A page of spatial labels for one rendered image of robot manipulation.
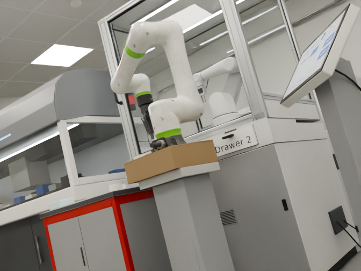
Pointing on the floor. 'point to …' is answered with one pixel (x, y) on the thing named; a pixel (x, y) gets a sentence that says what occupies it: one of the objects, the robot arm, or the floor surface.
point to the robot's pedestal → (190, 219)
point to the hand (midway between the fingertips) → (154, 139)
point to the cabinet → (284, 208)
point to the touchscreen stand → (344, 129)
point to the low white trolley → (108, 233)
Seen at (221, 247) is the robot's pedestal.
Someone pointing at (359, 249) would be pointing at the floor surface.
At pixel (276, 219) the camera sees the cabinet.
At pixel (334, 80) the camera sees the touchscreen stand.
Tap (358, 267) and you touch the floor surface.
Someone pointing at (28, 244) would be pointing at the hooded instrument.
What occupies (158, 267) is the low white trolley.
